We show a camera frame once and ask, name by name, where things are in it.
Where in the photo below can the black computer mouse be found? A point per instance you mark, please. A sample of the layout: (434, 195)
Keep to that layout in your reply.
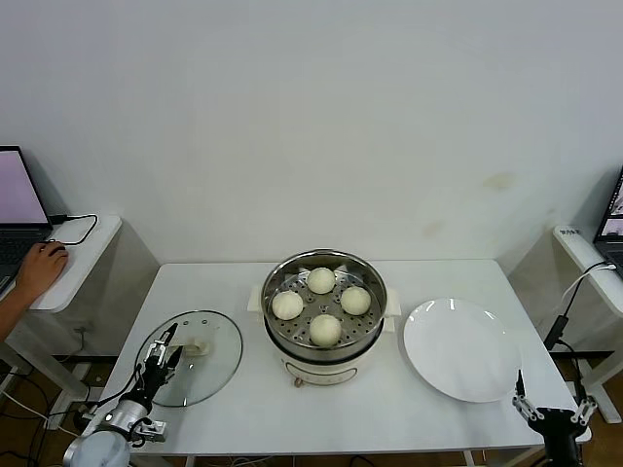
(59, 248)

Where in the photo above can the white steamed baozi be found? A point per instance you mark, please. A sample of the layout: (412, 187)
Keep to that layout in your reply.
(354, 299)
(287, 305)
(325, 330)
(320, 280)

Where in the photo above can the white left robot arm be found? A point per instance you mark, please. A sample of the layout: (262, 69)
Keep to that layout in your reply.
(97, 442)

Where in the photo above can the bare person hand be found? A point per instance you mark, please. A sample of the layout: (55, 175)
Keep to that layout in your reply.
(41, 270)

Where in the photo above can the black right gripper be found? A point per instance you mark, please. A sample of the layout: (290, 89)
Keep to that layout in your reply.
(560, 428)

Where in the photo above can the round white plate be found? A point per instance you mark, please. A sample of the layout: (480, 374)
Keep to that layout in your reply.
(457, 350)

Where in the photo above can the bare person forearm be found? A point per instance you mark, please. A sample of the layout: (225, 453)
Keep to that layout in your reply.
(10, 316)

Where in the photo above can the cream electric cooker base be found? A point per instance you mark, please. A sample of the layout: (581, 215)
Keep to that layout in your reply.
(316, 370)

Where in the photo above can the dark laptop with pale screen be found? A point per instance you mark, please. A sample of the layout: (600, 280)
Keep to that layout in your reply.
(19, 194)

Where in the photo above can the stainless steel steamer insert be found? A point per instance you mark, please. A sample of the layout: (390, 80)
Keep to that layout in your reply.
(302, 287)

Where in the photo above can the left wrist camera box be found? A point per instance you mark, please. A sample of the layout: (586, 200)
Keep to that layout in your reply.
(151, 430)

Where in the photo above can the round glass pot lid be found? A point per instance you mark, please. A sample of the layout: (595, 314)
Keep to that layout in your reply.
(214, 370)

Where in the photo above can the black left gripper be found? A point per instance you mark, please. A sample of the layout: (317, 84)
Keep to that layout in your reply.
(156, 377)

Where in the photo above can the dark laptop with video windows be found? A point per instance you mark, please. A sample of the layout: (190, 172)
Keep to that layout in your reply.
(614, 226)

